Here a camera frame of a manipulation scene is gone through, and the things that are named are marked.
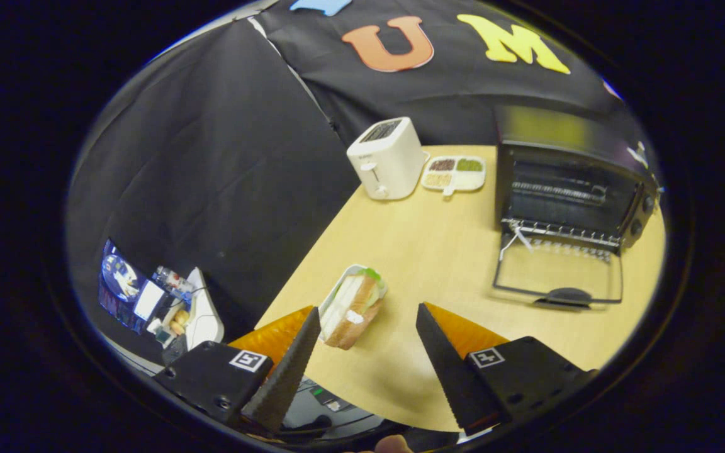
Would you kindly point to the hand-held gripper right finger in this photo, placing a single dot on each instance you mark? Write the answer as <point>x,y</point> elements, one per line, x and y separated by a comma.
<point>447,371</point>

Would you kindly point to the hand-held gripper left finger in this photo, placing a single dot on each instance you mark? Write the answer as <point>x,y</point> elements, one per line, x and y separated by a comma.
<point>287,377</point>

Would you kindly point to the toy sandwich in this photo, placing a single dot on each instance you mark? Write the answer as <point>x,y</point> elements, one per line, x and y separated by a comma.
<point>353,308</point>

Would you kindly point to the black toaster oven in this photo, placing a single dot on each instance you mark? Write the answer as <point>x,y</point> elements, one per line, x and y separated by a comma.
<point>564,195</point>

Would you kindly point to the white pop-up toaster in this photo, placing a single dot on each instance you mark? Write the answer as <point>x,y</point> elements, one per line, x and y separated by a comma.
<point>387,160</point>

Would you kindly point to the white curved plastic object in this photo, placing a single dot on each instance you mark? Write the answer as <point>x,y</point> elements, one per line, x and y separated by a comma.
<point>205,318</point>

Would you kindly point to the clear plastic bottle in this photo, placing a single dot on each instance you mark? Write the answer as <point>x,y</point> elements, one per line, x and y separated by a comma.
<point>172,282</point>

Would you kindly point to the blue printed board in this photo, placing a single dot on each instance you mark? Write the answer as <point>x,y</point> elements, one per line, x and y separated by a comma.
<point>123,283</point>

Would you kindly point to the white divided snack tray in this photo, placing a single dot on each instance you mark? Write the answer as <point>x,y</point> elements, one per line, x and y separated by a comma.
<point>454,173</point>

